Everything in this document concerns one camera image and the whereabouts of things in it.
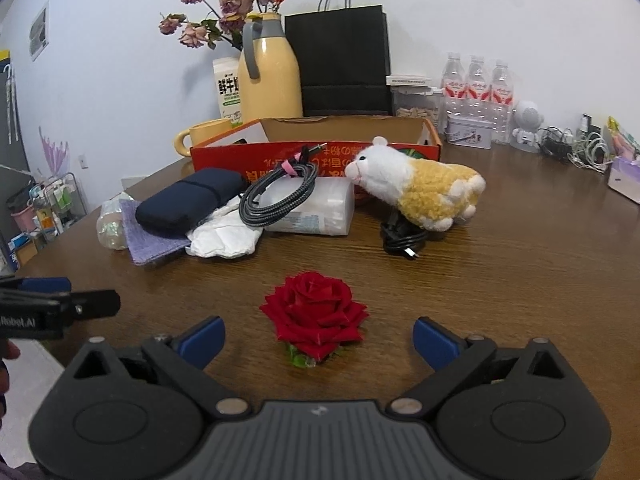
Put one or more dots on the black paper bag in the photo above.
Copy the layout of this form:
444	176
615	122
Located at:
343	57

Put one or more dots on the white milk carton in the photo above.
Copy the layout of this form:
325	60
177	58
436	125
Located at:
227	87

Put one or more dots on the wire storage rack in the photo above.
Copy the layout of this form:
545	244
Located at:
42	212

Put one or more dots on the white and yellow plush toy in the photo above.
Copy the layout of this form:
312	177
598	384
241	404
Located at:
428	193

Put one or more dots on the purple knitted cloth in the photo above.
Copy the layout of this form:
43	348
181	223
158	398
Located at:
146	248

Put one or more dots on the navy blue pouch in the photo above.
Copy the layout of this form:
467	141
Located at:
179	208

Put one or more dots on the right water bottle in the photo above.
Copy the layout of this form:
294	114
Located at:
501	98

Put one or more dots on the colourful snack packet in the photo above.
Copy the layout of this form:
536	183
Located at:
624	144

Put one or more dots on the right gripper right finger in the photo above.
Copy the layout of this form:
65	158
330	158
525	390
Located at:
456	365

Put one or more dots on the middle water bottle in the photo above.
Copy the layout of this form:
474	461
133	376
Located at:
477	89

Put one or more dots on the white flat box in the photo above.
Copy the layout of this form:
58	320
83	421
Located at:
407	81

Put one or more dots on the red artificial rose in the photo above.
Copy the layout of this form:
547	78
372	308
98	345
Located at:
315	316

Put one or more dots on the dried pink flower bouquet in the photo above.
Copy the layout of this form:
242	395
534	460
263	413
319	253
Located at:
223	22

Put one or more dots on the left water bottle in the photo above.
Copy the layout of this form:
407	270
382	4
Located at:
453	85

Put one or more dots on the yellow thermos jug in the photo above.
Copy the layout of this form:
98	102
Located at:
269	80

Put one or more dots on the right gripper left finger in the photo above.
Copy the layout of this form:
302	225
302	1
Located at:
179	362

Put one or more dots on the white cloth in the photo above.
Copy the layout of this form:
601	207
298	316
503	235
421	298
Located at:
223	234

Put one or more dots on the purple tissue box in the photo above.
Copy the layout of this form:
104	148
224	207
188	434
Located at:
624	178

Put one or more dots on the small grey tin box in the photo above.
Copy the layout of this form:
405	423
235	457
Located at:
469	132

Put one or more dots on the white robot figurine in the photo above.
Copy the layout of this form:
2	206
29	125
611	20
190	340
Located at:
527	120

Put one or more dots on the water bottle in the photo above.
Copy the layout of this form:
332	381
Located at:
501	98
453	85
477	89

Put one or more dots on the white tissue pack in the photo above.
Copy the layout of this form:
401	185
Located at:
328	211

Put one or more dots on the yellow ceramic mug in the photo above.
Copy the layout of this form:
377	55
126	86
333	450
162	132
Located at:
196	134

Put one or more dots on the clear snack container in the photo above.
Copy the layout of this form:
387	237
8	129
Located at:
417	102

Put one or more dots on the red cardboard box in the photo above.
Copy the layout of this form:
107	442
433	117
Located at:
256	147

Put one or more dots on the black charger adapter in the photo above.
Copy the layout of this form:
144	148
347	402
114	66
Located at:
588	130

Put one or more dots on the person left hand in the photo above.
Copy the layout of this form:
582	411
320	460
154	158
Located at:
8	352

